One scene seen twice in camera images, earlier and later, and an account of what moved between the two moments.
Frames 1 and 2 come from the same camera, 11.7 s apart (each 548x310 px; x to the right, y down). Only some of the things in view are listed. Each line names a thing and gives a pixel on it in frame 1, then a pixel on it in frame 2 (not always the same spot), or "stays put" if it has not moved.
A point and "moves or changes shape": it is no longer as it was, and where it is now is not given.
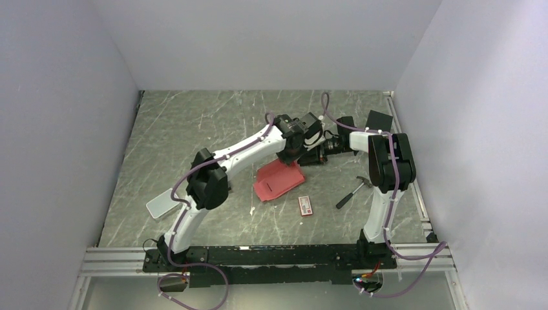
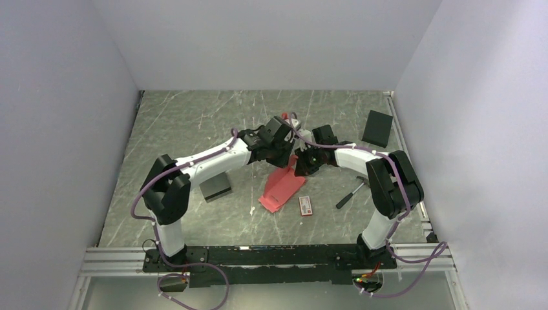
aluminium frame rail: [125, 261] stays put
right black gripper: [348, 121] → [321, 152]
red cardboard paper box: [274, 178] moves or changes shape
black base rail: [329, 263] stays put
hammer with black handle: [347, 197] stays put
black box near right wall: [378, 121] stays put
